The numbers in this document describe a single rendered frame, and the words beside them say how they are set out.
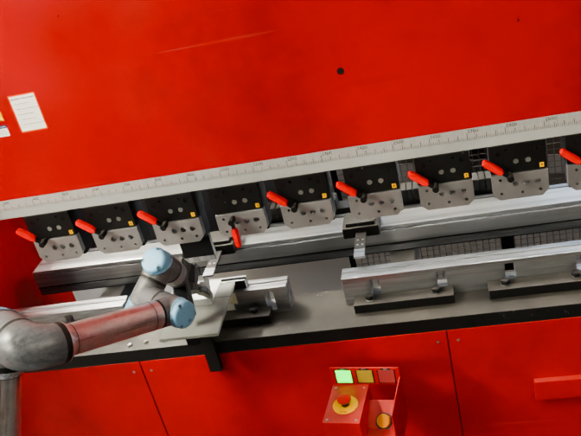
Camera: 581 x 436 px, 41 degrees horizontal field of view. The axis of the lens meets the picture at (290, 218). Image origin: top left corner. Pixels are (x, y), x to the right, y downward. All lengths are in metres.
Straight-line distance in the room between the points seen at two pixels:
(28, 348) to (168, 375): 0.83
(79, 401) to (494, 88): 1.66
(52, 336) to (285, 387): 0.92
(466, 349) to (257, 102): 0.95
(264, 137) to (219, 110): 0.15
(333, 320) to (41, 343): 0.93
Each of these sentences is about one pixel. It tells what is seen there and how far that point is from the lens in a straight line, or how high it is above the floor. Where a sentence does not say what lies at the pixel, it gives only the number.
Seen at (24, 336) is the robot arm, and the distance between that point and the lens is 1.81.
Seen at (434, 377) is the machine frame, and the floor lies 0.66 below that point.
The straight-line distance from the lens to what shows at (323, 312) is 2.40.
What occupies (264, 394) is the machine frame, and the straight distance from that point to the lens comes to 2.52.
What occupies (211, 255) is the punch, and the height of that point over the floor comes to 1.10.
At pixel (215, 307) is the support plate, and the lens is 2.33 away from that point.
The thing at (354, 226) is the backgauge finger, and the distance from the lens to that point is 2.51.
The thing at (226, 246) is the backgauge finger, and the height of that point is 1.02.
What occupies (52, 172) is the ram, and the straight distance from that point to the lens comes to 2.38.
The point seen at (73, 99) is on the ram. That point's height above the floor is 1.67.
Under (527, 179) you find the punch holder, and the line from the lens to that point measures 2.21.
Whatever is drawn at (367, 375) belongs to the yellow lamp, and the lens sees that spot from 2.22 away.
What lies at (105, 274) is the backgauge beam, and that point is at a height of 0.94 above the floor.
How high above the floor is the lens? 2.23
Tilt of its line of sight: 27 degrees down
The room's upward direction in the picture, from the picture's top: 14 degrees counter-clockwise
